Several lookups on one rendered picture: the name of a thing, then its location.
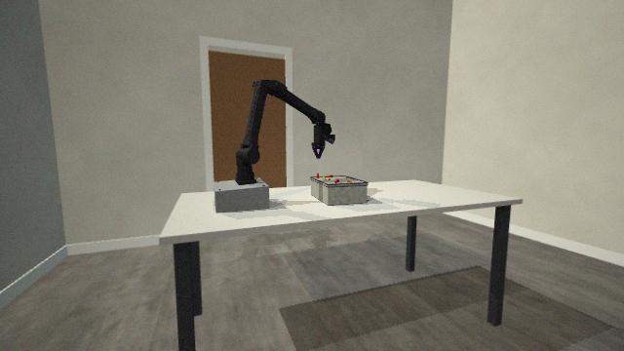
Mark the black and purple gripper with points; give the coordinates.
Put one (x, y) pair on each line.
(321, 147)

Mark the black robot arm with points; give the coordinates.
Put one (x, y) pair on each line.
(246, 156)

